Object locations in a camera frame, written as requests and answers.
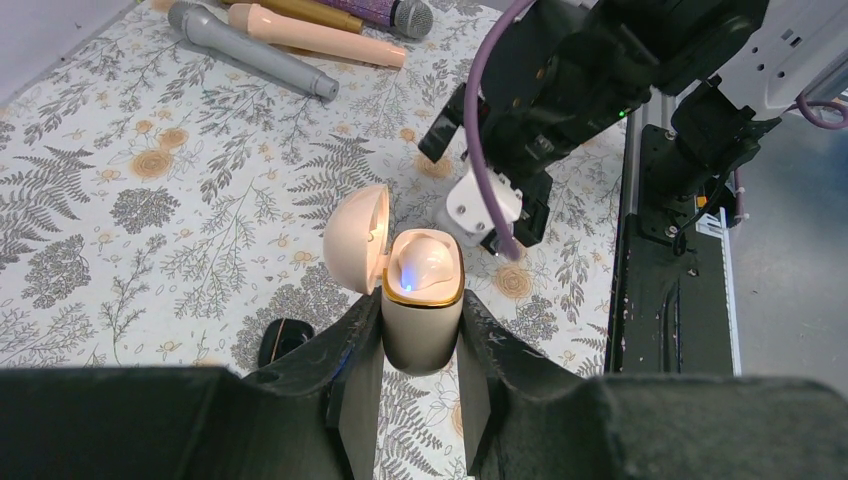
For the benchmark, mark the pink toy microphone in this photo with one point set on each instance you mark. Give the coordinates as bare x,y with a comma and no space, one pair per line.
269,27

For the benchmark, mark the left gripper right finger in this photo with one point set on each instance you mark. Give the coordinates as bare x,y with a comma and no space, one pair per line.
526,417

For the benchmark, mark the purple glitter toy microphone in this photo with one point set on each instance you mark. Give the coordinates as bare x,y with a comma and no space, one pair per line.
411,18

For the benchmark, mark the grey toy microphone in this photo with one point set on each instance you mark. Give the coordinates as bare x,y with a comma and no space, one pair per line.
203,28

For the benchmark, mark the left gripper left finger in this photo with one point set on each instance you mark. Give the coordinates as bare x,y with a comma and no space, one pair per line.
311,414

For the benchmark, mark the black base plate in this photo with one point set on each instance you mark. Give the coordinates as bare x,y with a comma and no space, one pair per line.
669,314

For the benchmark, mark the black earbud charging case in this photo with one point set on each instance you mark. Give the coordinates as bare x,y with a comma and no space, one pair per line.
281,337

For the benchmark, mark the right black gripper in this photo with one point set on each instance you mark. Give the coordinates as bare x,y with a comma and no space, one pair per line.
529,229

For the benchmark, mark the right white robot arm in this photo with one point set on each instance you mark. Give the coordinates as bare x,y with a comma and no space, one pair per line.
550,75

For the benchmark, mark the pink earbud charging case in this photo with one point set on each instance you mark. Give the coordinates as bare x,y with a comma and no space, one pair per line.
419,328

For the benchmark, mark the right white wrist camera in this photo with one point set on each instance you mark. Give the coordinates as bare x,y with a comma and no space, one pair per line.
464,214

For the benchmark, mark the gold toy microphone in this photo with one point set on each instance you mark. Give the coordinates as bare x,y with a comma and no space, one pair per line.
310,11

